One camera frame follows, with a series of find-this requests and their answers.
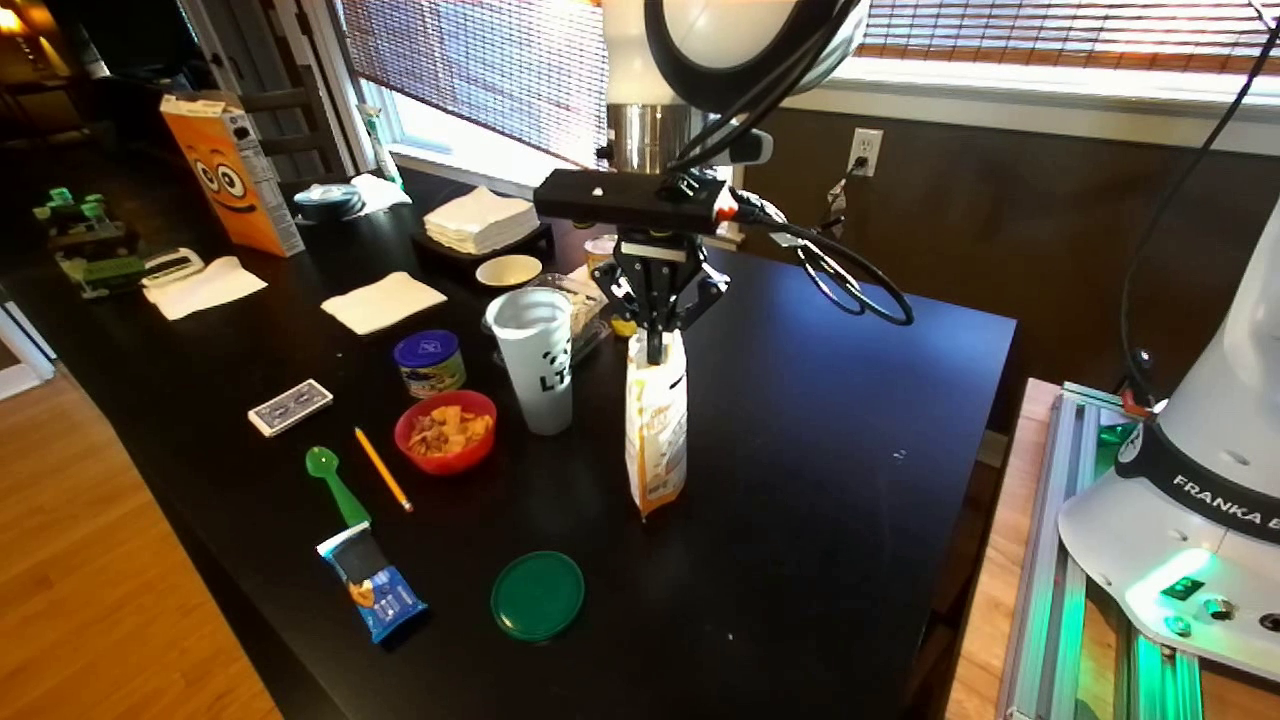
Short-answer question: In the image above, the red bowl with cereal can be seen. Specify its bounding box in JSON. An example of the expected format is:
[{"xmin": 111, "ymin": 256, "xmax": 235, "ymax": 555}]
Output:
[{"xmin": 392, "ymin": 387, "xmax": 505, "ymax": 479}]

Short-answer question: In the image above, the small jar with blue lid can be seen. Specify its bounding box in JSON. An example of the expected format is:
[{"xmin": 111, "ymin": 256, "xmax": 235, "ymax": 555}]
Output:
[{"xmin": 387, "ymin": 323, "xmax": 471, "ymax": 404}]

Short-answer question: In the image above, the clear plastic food container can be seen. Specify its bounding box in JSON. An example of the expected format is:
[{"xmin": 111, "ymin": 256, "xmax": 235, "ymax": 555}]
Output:
[{"xmin": 565, "ymin": 271, "xmax": 616, "ymax": 363}]

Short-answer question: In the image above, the orange pencil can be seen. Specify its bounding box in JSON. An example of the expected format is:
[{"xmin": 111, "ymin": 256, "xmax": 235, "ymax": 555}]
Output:
[{"xmin": 348, "ymin": 422, "xmax": 418, "ymax": 517}]

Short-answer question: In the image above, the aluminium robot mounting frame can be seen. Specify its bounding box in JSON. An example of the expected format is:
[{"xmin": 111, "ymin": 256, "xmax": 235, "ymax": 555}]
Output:
[{"xmin": 994, "ymin": 374, "xmax": 1213, "ymax": 720}]

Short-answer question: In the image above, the white paper cup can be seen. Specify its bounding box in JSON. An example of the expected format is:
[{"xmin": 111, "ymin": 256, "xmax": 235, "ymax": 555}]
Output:
[{"xmin": 479, "ymin": 285, "xmax": 581, "ymax": 438}]

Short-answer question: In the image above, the blue snack wrapper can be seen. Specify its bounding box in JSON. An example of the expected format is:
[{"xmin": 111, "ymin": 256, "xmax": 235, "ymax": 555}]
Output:
[{"xmin": 311, "ymin": 521, "xmax": 434, "ymax": 652}]

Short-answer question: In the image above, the small white bowl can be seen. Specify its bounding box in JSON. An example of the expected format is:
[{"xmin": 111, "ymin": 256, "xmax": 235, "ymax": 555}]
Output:
[{"xmin": 471, "ymin": 251, "xmax": 546, "ymax": 291}]

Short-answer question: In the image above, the white crumpled paper napkin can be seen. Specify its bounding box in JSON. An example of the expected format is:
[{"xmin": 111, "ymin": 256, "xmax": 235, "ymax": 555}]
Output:
[{"xmin": 139, "ymin": 251, "xmax": 270, "ymax": 323}]

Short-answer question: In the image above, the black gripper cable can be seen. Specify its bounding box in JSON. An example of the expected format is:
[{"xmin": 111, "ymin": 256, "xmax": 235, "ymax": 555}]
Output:
[{"xmin": 663, "ymin": 0, "xmax": 920, "ymax": 333}]

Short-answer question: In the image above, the white wall outlet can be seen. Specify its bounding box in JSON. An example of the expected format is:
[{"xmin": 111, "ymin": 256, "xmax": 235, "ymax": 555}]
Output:
[{"xmin": 843, "ymin": 122, "xmax": 887, "ymax": 180}]

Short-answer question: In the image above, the green plastic spoon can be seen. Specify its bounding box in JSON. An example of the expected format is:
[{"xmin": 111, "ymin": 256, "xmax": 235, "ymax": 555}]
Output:
[{"xmin": 301, "ymin": 445, "xmax": 375, "ymax": 533}]

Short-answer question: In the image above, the white cloth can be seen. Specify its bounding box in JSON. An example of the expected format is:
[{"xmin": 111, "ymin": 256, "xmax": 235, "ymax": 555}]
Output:
[{"xmin": 348, "ymin": 172, "xmax": 416, "ymax": 218}]

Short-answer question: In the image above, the stack of white napkins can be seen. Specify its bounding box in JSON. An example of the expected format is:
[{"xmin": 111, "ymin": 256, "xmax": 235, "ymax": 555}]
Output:
[{"xmin": 418, "ymin": 182, "xmax": 544, "ymax": 259}]

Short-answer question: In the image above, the small white device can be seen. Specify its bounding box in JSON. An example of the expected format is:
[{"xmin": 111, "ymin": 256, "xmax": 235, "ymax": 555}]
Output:
[{"xmin": 139, "ymin": 245, "xmax": 209, "ymax": 285}]

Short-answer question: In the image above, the playing card deck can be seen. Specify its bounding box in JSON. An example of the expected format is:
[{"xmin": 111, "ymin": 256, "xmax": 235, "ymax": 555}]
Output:
[{"xmin": 243, "ymin": 374, "xmax": 337, "ymax": 438}]

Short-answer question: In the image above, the white square paper napkin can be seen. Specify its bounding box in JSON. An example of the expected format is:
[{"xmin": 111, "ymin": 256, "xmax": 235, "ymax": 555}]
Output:
[{"xmin": 317, "ymin": 266, "xmax": 452, "ymax": 341}]

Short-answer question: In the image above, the green stapler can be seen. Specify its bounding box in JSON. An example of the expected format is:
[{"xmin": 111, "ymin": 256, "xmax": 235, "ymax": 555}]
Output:
[{"xmin": 57, "ymin": 247, "xmax": 151, "ymax": 304}]

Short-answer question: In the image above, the green round plastic lid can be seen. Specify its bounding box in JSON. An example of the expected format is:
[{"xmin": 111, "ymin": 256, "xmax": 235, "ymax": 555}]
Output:
[{"xmin": 483, "ymin": 546, "xmax": 593, "ymax": 646}]

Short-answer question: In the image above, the black napkin tray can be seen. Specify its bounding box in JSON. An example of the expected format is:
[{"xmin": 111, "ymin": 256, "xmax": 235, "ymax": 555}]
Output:
[{"xmin": 407, "ymin": 216, "xmax": 559, "ymax": 277}]

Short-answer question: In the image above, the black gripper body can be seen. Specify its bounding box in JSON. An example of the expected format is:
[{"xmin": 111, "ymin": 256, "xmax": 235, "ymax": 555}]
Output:
[{"xmin": 587, "ymin": 224, "xmax": 737, "ymax": 329}]

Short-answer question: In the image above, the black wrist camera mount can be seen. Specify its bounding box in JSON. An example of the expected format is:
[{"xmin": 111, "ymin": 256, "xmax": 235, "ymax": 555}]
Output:
[{"xmin": 529, "ymin": 165, "xmax": 741, "ymax": 233}]

